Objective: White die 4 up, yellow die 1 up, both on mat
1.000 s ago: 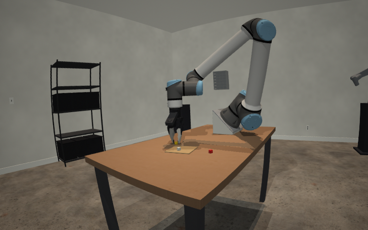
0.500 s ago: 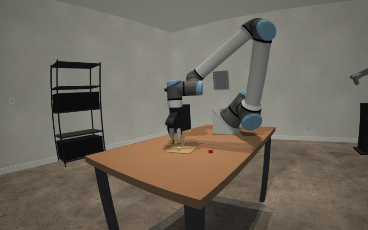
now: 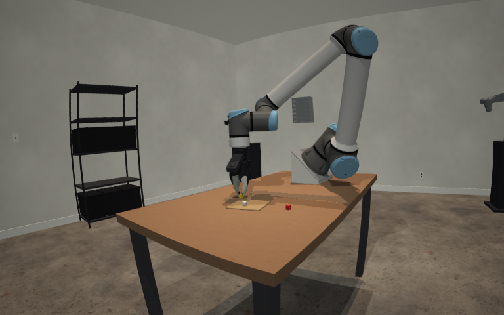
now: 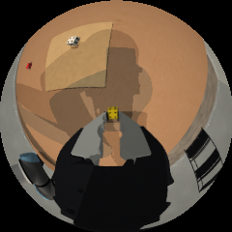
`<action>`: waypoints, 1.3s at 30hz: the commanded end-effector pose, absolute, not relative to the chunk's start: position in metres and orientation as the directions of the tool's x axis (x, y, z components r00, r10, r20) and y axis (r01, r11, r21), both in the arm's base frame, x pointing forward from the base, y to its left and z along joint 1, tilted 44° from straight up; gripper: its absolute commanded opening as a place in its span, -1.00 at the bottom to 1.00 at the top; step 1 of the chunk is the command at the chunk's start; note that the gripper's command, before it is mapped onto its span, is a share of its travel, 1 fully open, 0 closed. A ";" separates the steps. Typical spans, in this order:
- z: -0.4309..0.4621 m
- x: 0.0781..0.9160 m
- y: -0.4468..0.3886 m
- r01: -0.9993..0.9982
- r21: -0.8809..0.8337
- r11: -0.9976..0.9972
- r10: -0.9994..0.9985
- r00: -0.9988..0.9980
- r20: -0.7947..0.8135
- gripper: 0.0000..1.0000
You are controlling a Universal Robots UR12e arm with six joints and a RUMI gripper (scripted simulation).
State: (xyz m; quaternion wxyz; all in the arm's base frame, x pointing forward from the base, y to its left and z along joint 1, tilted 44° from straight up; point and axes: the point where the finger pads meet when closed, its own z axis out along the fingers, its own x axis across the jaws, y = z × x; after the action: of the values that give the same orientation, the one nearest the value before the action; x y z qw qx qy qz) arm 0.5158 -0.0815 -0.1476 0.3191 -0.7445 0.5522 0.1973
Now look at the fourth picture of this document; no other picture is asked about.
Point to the white die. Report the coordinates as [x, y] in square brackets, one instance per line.
[73, 40]

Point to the tan square mat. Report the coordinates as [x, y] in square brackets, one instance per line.
[81, 65]

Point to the yellow die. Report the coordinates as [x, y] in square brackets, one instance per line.
[112, 112]

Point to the red die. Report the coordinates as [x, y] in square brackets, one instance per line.
[29, 66]

